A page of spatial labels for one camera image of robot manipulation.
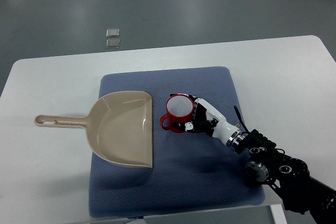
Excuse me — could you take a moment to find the red cup white inside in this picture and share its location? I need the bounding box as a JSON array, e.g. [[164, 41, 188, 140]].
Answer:
[[159, 94, 194, 133]]

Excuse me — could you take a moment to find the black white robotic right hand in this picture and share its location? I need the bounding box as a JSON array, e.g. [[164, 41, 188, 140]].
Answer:
[[172, 94, 243, 146]]

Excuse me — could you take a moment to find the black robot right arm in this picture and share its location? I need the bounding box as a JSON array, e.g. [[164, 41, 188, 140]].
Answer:
[[226, 129, 335, 223]]

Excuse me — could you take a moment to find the upper metal floor plate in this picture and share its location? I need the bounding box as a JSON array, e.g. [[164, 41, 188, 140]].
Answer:
[[106, 28, 120, 38]]

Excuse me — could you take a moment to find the blue fabric mat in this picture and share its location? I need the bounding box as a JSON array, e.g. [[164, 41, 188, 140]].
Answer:
[[89, 67, 265, 218]]

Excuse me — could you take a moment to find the white table leg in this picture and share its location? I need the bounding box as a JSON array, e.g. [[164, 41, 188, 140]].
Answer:
[[270, 204, 287, 224]]

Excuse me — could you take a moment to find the beige plastic dustpan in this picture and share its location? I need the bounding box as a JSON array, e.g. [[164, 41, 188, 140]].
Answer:
[[34, 91, 153, 168]]

